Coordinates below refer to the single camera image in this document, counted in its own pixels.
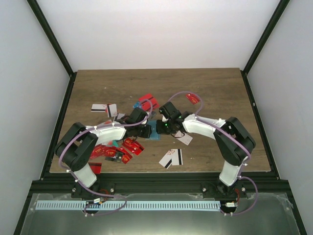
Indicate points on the red vip card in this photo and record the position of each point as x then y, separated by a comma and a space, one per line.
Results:
126, 156
103, 150

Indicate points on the black frame post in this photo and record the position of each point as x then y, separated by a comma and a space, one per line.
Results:
36, 9
277, 14

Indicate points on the red card far right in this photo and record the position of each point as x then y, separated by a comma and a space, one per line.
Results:
193, 98

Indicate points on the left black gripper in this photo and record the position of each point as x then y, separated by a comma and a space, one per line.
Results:
147, 133

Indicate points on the light blue slotted rail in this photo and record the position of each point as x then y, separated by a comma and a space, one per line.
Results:
131, 205

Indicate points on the striped sunset card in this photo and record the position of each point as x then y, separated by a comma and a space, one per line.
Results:
178, 157
169, 158

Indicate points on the white card vertical stripe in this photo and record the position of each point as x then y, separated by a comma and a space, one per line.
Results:
111, 110

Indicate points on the white VIP sunset card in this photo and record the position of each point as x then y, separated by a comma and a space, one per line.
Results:
183, 137

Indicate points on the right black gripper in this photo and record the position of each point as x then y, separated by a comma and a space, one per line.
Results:
160, 130

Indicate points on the red card white logo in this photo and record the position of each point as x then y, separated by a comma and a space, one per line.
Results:
133, 146

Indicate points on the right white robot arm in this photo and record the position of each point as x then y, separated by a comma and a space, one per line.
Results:
233, 140

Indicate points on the red stripe card front edge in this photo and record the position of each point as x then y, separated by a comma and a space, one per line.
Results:
95, 167

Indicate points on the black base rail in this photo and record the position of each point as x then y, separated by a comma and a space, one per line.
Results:
128, 183

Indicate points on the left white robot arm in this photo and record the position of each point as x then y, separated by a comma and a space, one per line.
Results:
76, 146

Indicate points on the black frame post right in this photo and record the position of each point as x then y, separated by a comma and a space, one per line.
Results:
277, 14

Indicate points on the blue VIP card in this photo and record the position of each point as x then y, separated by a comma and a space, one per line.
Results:
137, 105

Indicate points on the black frame post left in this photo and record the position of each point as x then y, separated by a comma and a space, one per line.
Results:
36, 9

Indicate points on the teal card holder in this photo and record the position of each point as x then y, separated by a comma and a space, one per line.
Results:
153, 135

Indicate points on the red VIP card left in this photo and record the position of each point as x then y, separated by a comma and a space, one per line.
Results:
103, 150

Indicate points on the white card black stripe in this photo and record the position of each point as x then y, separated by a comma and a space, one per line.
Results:
99, 108

